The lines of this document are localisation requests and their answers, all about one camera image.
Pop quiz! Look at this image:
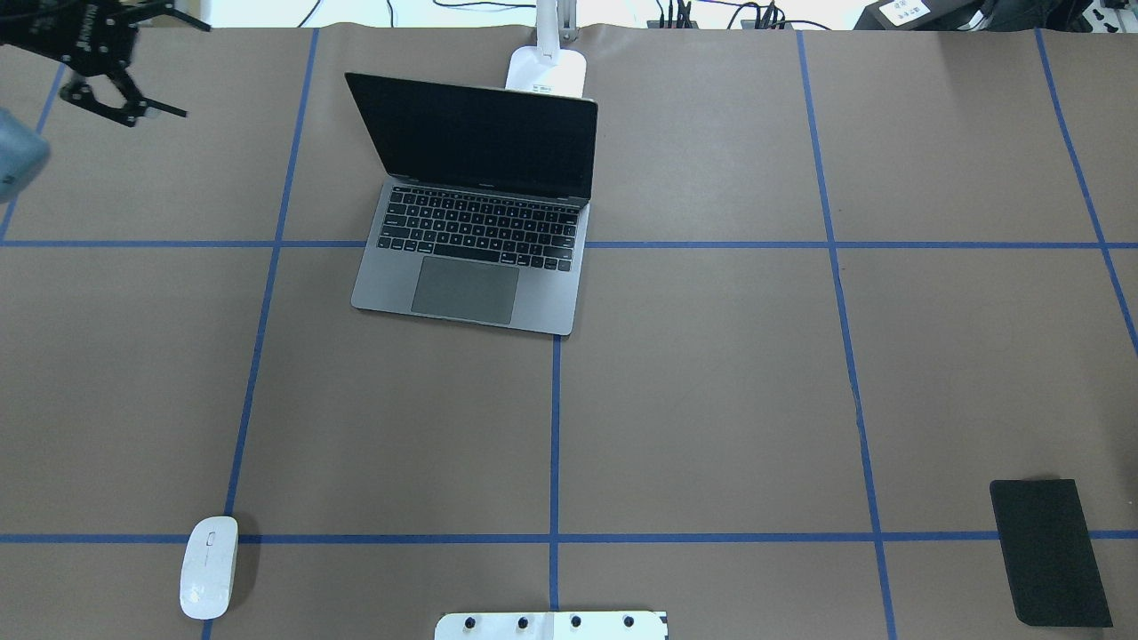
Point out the white desk lamp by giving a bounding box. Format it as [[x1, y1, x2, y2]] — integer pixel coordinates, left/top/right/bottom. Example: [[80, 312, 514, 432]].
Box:
[[505, 1, 587, 99]]

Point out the grey laptop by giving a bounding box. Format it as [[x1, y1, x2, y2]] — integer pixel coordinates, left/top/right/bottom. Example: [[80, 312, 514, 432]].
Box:
[[345, 72, 600, 336]]

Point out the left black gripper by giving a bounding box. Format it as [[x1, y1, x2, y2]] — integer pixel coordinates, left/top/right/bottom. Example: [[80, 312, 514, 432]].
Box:
[[1, 0, 212, 125]]

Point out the white computer mouse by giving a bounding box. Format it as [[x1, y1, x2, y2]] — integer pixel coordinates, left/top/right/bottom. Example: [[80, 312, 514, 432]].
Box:
[[179, 516, 238, 620]]

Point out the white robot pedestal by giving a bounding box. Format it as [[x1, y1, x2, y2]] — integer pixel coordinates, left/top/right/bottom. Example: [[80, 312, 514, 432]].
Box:
[[432, 609, 669, 639]]

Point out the black mouse pad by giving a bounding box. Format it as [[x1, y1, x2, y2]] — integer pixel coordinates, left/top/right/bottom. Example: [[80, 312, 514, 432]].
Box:
[[989, 478, 1114, 627]]

